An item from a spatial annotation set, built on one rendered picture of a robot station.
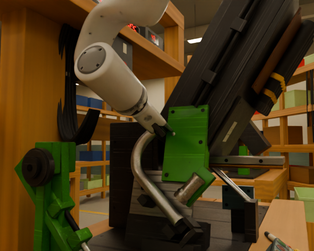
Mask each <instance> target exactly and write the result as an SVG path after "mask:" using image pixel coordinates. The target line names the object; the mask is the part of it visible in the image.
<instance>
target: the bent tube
mask: <svg viewBox="0 0 314 251"><path fill-rule="evenodd" d="M164 126H165V127H166V128H167V129H168V130H170V131H172V130H173V129H172V128H171V127H170V125H169V124H168V123H167V122H166V124H165V125H164ZM156 136H157V135H156V134H155V133H154V134H151V133H150V132H148V131H146V132H145V133H143V134H142V135H141V136H140V138H139V139H138V140H137V142H136V144H135V146H134V148H133V151H132V155H131V168H132V172H133V175H134V177H135V179H136V180H137V182H138V183H139V184H140V185H141V186H142V188H143V189H144V190H145V191H146V193H147V194H148V195H149V196H150V197H151V199H152V200H153V201H154V202H155V204H156V205H157V206H158V207H159V208H160V210H161V211H162V212H163V213H164V215H165V216H166V217H167V218H168V219H169V221H170V222H171V223H172V224H173V226H174V227H176V226H178V225H179V224H180V223H181V222H182V221H183V220H182V219H183V216H182V215H181V214H180V213H179V212H178V211H177V209H176V208H175V207H174V206H173V205H172V204H171V202H170V201H169V200H168V199H167V198H166V197H165V195H164V194H163V193H162V192H161V191H160V190H159V189H158V188H157V186H156V185H155V184H154V183H153V182H152V181H151V179H150V178H149V177H148V176H147V175H146V173H145V172H144V170H143V166H142V155H143V152H144V150H145V148H146V146H147V145H148V144H149V143H150V142H151V141H152V140H153V139H154V138H155V137H156Z"/></svg>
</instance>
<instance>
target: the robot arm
mask: <svg viewBox="0 0 314 251"><path fill-rule="evenodd" d="M169 1H170V0H103V1H102V2H100V3H99V4H97V5H96V6H95V7H94V8H93V9H92V10H91V11H90V13H89V14H88V16H87V17H86V19H85V21H84V24H83V26H82V29H81V31H80V34H79V37H78V40H77V44H76V47H75V52H74V64H75V65H74V72H75V75H76V76H77V78H78V79H79V80H80V81H82V82H83V83H84V84H85V85H86V86H87V87H89V88H90V89H91V90H92V91H93V92H94V93H96V94H97V95H98V96H99V97H100V98H101V99H103V100H104V101H105V102H106V103H107V104H108V105H110V106H111V107H112V108H113V109H114V110H115V111H116V112H117V113H119V114H121V115H123V116H132V117H133V118H134V119H135V120H136V121H137V122H138V123H139V124H141V125H142V126H143V127H144V128H145V129H146V130H147V131H148V132H150V133H151V134H154V133H155V134H156V135H157V136H158V137H159V138H160V137H163V136H165V134H166V132H168V129H167V128H166V127H165V126H164V125H165V124H166V121H165V119H164V118H163V117H162V116H161V114H160V113H159V112H158V111H157V110H156V109H155V107H154V106H153V105H152V104H151V103H150V102H149V100H148V96H147V90H146V88H145V87H144V86H143V84H142V83H141V82H140V81H139V80H138V78H137V77H136V76H135V75H134V74H133V72H132V71H131V70H130V69H129V67H128V66H127V65H126V64H125V63H124V61H123V60H122V59H121V58H120V57H119V55H118V54H117V53H116V52H115V51H114V49H113V48H112V44H113V42H114V40H115V38H116V36H117V35H118V33H119V32H120V31H121V29H122V28H124V27H125V26H126V25H128V24H134V25H138V26H142V27H150V26H153V25H155V24H156V23H158V22H159V20H160V19H161V17H162V16H163V14H164V12H165V10H166V8H167V5H168V3H169Z"/></svg>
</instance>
